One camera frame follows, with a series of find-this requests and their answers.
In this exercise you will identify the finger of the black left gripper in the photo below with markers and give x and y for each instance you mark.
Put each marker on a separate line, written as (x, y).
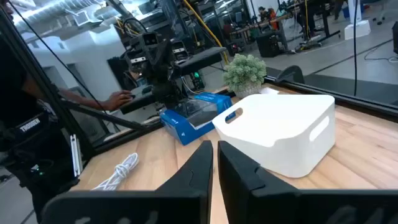
(202, 60)
(141, 99)

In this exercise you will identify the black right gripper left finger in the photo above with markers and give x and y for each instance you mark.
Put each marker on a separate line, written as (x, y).
(174, 202)

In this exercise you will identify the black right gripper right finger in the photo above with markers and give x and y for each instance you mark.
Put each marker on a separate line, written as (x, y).
(255, 199)

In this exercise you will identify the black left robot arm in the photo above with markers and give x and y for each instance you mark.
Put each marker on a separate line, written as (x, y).
(134, 61)

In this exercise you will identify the person's hand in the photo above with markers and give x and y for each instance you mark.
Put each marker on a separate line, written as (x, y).
(116, 99)

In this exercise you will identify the green artificial potted plant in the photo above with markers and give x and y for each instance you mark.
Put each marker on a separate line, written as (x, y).
(244, 73)

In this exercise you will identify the blue game controller box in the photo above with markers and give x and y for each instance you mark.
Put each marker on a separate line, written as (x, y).
(180, 127)

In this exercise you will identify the person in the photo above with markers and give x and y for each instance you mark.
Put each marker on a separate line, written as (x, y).
(84, 99)
(267, 17)

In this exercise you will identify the white column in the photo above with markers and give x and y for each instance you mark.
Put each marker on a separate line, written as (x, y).
(90, 62)

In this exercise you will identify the black floor box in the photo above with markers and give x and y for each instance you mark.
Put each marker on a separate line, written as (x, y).
(268, 45)

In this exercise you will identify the white plastic bin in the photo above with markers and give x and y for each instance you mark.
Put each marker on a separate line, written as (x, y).
(280, 124)

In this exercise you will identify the white light bar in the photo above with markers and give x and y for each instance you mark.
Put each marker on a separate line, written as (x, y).
(76, 155)

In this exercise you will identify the black Trossen labelled device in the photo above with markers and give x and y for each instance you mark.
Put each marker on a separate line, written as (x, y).
(29, 146)

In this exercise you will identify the white floor box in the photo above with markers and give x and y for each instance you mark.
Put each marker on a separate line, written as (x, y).
(357, 29)

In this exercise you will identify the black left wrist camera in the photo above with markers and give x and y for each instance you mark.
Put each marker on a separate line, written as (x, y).
(150, 39)

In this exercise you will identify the black frame bracket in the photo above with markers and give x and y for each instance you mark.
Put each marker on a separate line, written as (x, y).
(290, 74)

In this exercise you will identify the silver ventilation duct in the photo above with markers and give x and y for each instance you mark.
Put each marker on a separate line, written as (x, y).
(59, 11)

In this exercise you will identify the black aluminium table frame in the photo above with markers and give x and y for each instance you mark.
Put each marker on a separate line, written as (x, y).
(342, 98)

